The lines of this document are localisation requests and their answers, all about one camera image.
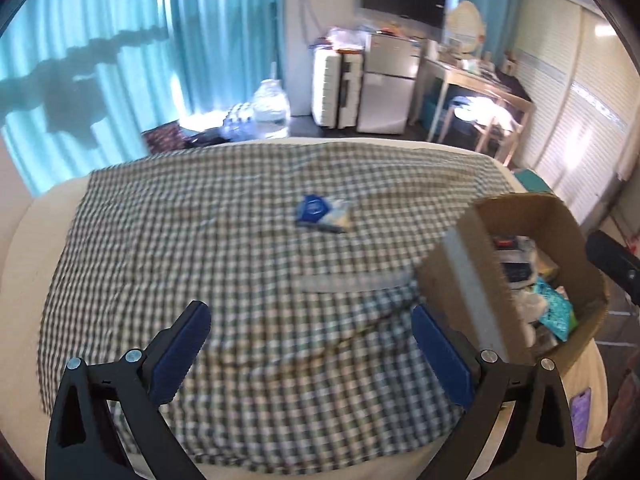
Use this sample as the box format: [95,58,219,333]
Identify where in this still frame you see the teal blister pack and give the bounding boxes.
[534,278,578,342]

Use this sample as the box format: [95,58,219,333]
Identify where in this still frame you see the dark tissue paper pack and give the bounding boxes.
[492,235,538,289]

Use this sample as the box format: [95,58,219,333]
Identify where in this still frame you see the blue white small packet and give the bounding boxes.
[295,194,352,233]

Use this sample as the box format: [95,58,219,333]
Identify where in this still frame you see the white tissue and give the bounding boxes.
[514,289,558,356]

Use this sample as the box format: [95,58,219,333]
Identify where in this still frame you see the cardboard box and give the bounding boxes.
[416,193,608,374]

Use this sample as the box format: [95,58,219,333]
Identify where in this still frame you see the brown stool teal cushion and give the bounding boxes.
[513,168,553,193]

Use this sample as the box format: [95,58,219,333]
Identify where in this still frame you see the wooden chair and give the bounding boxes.
[437,94,522,162]

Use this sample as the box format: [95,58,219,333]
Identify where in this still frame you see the white louvered wardrobe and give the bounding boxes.
[514,0,639,224]

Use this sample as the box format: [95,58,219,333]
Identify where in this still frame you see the clothes on chair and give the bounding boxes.
[454,96,515,134]

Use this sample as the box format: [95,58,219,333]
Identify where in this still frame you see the white bed mattress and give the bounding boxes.
[1,138,608,479]

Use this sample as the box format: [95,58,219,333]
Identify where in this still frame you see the wooden desk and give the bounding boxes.
[414,58,535,166]

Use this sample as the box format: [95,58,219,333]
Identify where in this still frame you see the oval vanity mirror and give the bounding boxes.
[445,0,486,58]

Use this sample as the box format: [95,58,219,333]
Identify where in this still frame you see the silver mini fridge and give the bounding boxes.
[356,34,421,134]

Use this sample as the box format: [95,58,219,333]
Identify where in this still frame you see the checkered tablecloth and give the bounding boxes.
[37,142,511,474]

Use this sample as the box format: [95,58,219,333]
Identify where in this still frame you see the dark patterned bag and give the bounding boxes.
[142,120,191,155]

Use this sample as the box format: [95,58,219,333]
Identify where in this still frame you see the white suitcase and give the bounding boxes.
[311,48,363,130]

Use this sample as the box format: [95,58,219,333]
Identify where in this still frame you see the water bottle pack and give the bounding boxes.
[220,102,257,142]

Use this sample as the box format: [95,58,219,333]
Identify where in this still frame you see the large water jug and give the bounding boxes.
[252,79,291,140]

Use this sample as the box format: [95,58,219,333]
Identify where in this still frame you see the teal curtain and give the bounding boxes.
[1,0,284,195]

